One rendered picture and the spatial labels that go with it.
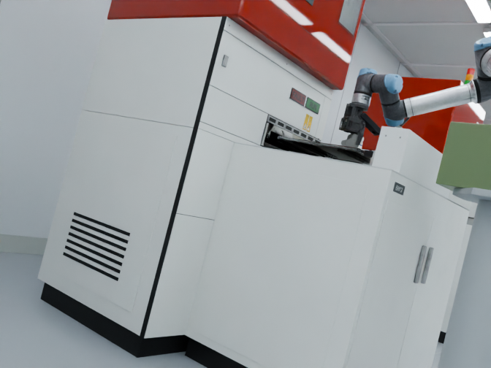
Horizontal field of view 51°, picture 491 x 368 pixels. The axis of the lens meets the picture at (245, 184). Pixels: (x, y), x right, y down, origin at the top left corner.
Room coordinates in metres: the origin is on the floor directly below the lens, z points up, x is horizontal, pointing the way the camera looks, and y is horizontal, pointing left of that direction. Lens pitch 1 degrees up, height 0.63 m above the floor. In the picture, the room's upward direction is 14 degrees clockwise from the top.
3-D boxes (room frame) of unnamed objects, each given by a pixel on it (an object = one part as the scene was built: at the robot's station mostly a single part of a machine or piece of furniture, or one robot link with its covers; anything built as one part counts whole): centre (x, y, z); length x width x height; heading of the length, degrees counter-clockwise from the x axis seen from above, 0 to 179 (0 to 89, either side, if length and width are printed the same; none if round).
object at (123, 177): (2.29, 0.23, 0.41); 0.82 x 0.70 x 0.82; 142
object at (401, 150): (1.82, -0.58, 0.89); 0.55 x 0.09 x 0.14; 142
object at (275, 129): (2.21, -0.16, 0.89); 0.44 x 0.02 x 0.10; 142
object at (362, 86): (2.10, -0.38, 1.21); 0.09 x 0.08 x 0.11; 43
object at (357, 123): (2.10, -0.37, 1.05); 0.09 x 0.08 x 0.12; 105
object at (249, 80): (2.08, -0.04, 1.02); 0.81 x 0.03 x 0.40; 142
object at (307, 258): (2.09, -0.47, 0.41); 0.96 x 0.64 x 0.82; 142
